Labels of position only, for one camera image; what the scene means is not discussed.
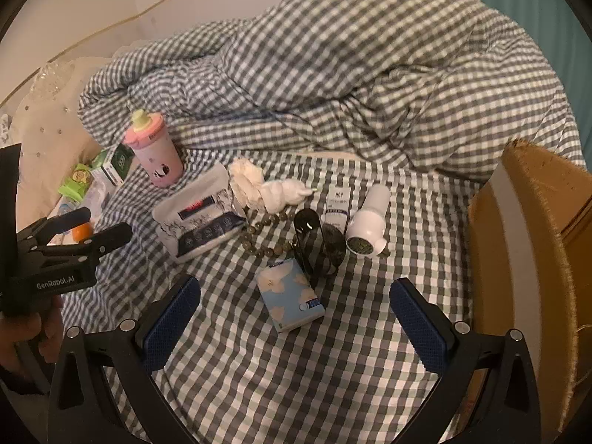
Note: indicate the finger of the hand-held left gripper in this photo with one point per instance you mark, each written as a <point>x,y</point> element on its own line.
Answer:
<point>106,238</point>
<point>64,219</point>

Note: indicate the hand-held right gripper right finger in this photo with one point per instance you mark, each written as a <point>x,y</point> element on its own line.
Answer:
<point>420,329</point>

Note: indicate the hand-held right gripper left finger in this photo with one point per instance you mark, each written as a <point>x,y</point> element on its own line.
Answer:
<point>170,329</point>

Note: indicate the grey wet wipes pack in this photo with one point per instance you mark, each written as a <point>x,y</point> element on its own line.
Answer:
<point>199,212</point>

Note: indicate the cardboard box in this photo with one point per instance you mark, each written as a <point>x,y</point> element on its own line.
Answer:
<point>490,240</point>

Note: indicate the blue floral tissue packet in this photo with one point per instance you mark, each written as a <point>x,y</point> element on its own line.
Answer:
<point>289,296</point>

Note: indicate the white cream tube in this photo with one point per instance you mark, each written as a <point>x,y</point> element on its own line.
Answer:
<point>337,208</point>

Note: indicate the black sunglasses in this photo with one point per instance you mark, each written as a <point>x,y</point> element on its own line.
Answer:
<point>307,222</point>

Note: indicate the person's left hand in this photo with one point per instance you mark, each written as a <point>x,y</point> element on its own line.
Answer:
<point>51,328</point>

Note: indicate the orange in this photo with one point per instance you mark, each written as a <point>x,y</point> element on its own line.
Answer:
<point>82,232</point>

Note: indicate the clear plastic bag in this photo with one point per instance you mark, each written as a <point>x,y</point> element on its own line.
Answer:
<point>95,196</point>

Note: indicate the green snack packet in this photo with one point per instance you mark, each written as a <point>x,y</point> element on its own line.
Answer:
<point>76,180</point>

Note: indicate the green and white box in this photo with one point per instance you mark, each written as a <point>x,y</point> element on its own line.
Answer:
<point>118,162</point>

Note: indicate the pink drinking bottle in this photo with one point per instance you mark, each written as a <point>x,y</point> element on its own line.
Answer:
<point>157,162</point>

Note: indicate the cream tufted headboard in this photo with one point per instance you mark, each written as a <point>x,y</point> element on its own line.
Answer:
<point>46,125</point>

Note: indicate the grey checked bed sheet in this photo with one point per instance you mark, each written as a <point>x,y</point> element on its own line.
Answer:
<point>259,379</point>

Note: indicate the grey checked duvet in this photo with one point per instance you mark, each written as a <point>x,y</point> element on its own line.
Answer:
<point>370,78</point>

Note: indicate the teal curtain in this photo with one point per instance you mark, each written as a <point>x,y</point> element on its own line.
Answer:
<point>532,32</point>

